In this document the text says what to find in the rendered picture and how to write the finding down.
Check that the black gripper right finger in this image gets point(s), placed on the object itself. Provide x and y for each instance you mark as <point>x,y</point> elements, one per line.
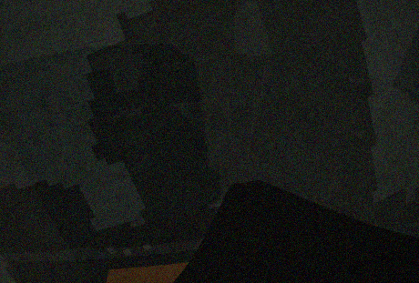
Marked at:
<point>308,243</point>

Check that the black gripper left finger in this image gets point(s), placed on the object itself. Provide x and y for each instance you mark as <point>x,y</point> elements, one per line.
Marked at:
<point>233,249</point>

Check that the orange rectangular block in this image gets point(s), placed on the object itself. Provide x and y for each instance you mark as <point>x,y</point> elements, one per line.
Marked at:
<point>155,274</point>

